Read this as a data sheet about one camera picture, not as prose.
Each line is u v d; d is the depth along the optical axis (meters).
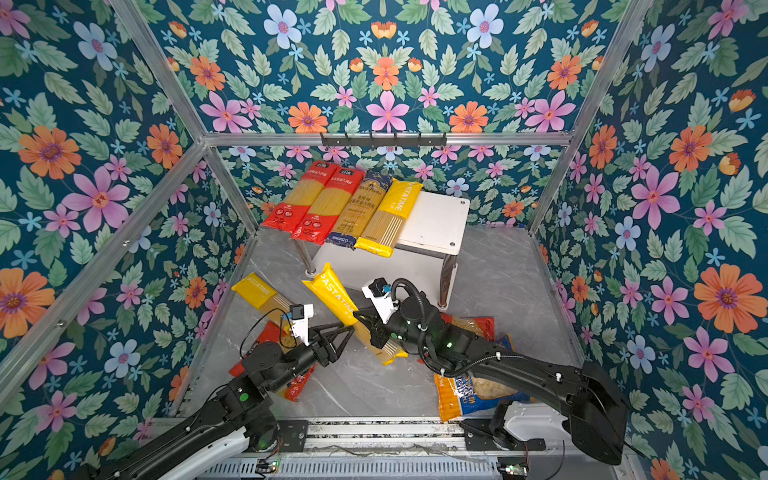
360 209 0.74
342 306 0.68
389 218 0.72
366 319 0.67
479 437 0.72
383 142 0.93
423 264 1.01
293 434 0.74
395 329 0.61
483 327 0.89
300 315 0.64
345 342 0.66
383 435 0.75
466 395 0.76
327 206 0.75
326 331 0.70
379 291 0.58
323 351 0.63
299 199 0.77
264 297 0.97
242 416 0.55
